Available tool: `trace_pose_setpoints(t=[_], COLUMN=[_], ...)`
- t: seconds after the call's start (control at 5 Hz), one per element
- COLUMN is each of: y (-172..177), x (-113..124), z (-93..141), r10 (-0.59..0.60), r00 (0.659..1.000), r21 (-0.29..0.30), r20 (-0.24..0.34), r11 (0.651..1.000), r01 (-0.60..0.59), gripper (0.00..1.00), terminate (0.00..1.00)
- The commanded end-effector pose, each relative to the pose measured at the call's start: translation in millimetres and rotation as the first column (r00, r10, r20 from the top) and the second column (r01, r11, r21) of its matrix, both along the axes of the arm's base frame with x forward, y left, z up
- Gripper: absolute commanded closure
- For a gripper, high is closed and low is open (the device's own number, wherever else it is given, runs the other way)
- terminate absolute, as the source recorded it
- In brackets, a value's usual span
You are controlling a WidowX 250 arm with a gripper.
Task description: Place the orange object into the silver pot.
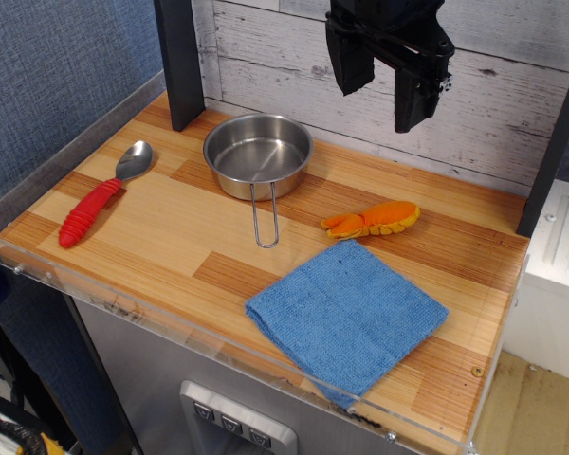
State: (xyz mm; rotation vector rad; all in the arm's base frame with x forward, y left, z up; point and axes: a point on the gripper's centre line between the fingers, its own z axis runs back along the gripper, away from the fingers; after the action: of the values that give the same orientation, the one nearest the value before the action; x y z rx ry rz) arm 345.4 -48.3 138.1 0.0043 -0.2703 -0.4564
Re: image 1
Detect blue folded cloth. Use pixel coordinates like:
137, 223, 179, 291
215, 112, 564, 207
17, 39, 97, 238
245, 240, 449, 410

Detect stainless steel cabinet front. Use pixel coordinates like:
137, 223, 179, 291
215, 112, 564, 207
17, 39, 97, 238
64, 293, 437, 455

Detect stainless steel pot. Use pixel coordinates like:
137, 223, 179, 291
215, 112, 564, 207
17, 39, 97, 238
203, 113, 314, 249

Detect clear acrylic table guard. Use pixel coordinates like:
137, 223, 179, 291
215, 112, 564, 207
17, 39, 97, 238
0, 75, 528, 454

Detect dark left shelf post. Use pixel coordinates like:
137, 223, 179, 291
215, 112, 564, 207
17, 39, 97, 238
154, 0, 205, 132

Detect white appliance at right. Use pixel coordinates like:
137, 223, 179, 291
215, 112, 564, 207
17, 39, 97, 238
503, 180, 569, 378

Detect orange plush salmon toy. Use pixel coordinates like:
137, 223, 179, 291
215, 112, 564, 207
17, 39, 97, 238
321, 201, 421, 240

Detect red handled metal spoon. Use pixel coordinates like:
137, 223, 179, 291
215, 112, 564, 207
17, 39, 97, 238
58, 140, 154, 248

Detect black yellow object bottom left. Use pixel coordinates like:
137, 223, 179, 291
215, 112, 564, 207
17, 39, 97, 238
0, 419, 67, 455

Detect dark right shelf post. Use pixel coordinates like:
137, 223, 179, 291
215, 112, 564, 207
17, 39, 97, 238
516, 88, 569, 238

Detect silver button control panel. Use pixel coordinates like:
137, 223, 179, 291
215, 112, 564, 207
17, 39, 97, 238
179, 380, 298, 454

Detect dark shelf post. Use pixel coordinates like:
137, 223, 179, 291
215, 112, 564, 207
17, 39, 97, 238
516, 88, 569, 238
154, 0, 205, 132

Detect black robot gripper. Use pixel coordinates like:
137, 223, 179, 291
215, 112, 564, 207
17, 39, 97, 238
325, 1, 455, 134

